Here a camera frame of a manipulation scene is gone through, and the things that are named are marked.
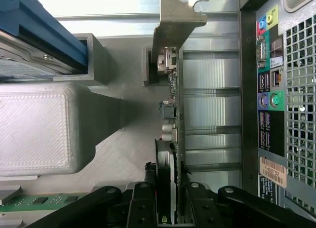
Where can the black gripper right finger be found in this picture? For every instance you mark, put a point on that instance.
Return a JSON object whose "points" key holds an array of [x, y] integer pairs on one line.
{"points": [[197, 203]]}

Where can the hard drive with blue label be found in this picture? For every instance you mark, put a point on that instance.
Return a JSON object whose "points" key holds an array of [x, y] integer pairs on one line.
{"points": [[37, 20]]}

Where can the grey parts rack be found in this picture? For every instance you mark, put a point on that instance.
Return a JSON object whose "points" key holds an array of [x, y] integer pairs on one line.
{"points": [[44, 129]]}

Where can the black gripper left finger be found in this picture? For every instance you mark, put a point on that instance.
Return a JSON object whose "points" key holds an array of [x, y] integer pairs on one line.
{"points": [[142, 203]]}

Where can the tan barcode sticker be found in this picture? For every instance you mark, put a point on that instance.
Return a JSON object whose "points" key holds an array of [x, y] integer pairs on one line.
{"points": [[272, 171]]}

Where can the green RAM stick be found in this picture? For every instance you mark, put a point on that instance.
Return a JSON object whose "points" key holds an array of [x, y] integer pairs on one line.
{"points": [[49, 201]]}

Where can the black open PC case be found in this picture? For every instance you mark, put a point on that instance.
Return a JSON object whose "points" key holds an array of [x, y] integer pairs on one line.
{"points": [[247, 89]]}

